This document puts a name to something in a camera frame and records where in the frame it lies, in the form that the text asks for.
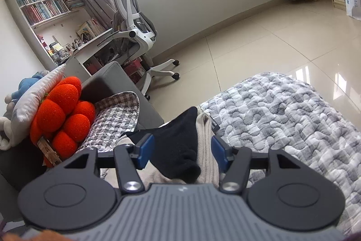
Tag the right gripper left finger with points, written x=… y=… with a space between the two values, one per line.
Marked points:
x=127 y=159

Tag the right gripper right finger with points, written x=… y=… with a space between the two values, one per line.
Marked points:
x=236 y=163

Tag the black and beige garment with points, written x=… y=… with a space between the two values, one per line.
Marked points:
x=182 y=152

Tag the grey white quilted blanket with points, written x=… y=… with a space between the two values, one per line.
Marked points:
x=264 y=112

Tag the orange bumpy plush cushion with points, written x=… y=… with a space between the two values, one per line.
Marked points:
x=63 y=119

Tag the black smartphone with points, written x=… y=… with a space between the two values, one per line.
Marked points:
x=48 y=152

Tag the grey sofa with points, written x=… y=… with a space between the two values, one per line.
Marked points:
x=24 y=162

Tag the white pillow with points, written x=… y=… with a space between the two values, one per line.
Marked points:
x=27 y=106

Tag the white plush toy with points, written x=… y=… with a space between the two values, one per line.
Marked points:
x=8 y=139

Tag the blue plush toy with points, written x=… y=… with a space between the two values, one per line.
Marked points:
x=24 y=85

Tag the white office chair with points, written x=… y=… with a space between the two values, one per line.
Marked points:
x=133 y=34

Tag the white bookshelf desk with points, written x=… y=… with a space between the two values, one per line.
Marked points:
x=54 y=29

